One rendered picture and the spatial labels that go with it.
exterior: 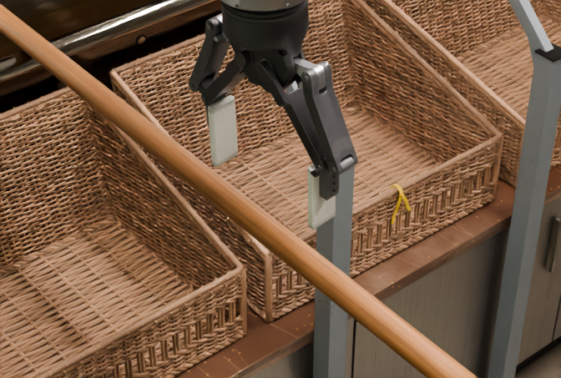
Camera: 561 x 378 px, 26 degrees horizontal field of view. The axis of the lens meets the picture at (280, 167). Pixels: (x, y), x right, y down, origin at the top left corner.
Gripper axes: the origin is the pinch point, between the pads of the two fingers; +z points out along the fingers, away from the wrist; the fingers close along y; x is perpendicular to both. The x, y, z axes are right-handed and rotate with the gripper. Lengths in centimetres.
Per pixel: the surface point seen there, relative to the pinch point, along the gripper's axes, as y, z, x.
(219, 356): -43, 74, 26
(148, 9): -55, 14, 27
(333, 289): 5.2, 12.9, 3.2
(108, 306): -64, 73, 19
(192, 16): -90, 44, 62
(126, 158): -76, 55, 34
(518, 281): -28, 88, 88
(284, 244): -3.0, 12.3, 4.1
